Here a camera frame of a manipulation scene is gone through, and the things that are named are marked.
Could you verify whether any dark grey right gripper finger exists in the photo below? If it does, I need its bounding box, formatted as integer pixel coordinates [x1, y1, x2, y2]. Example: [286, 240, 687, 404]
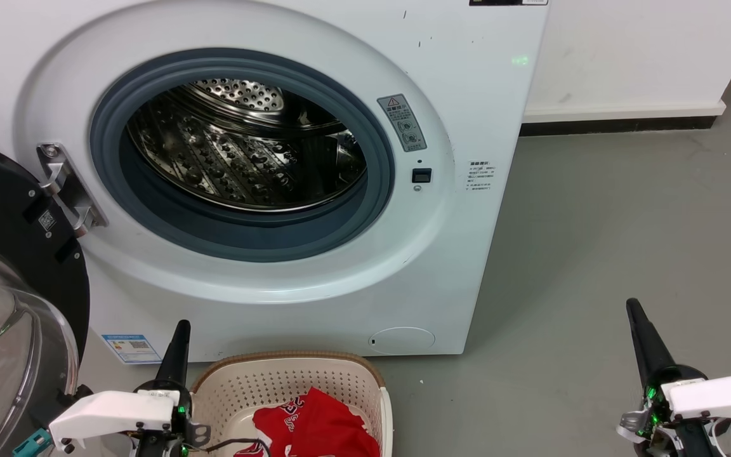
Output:
[625, 298, 663, 389]
[632, 298, 679, 385]

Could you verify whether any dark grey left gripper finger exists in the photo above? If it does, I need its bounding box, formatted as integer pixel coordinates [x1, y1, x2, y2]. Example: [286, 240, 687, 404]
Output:
[155, 321, 181, 385]
[175, 319, 192, 387]

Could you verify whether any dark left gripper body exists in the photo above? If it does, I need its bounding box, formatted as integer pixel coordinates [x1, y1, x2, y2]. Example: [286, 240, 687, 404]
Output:
[126, 378, 212, 457]

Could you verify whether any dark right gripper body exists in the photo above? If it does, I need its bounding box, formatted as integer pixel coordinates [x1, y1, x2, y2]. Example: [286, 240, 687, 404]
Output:
[616, 364, 731, 457]

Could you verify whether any red garment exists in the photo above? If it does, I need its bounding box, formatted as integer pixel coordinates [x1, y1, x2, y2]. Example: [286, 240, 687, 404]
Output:
[234, 387, 381, 457]

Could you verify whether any cream perforated laundry basket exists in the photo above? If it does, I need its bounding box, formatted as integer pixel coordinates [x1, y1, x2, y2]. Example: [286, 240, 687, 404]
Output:
[188, 351, 395, 457]

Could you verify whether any black glass washer door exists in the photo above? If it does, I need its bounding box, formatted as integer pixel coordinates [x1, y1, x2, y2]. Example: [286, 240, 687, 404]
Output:
[0, 136, 91, 457]

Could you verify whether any teal plastic connector block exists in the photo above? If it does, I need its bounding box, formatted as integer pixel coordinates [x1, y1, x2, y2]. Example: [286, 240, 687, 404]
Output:
[12, 428, 53, 457]

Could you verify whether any white front-load washing machine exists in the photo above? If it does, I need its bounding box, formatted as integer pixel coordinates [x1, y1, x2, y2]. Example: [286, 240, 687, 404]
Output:
[0, 0, 550, 365]

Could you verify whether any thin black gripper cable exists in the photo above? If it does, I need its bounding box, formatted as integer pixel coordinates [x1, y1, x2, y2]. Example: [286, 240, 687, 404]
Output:
[203, 437, 272, 457]

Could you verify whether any black wall baseboard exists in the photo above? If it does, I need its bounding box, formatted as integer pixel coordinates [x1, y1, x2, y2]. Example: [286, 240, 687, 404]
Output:
[520, 115, 726, 138]

